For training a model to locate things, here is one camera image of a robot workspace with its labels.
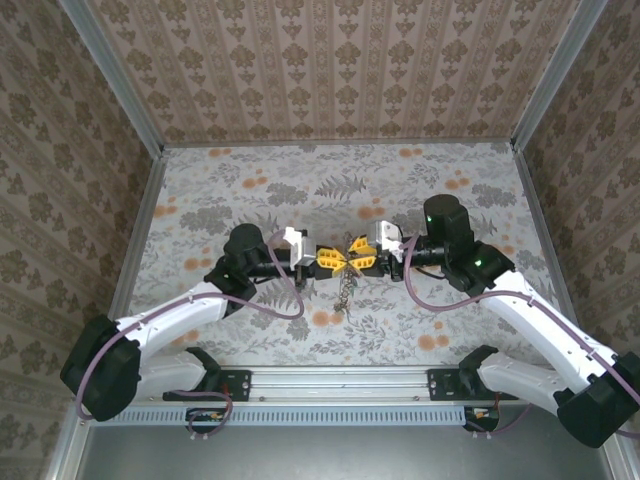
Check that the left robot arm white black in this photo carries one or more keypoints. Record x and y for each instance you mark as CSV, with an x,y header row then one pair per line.
x,y
170,315

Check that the aluminium front rail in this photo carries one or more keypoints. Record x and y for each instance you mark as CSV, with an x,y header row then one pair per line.
x,y
340,385

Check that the grey sheet metal panel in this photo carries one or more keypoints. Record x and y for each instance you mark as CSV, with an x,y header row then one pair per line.
x,y
325,455

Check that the aluminium frame post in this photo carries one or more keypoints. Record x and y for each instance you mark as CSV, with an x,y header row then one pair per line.
x,y
115,80
555,75

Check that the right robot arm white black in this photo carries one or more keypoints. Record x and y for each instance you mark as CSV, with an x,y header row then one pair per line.
x,y
540,320

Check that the aluminium side rail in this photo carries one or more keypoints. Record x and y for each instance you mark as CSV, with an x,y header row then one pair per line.
x,y
542,235
145,215

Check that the aluminium back rail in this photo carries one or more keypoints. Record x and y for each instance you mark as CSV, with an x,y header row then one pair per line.
x,y
340,143

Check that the black controller board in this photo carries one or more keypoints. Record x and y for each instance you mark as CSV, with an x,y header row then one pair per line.
x,y
482,417
212,419

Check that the grey keyring holder with rings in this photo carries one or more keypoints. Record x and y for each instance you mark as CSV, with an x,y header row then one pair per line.
x,y
345,300

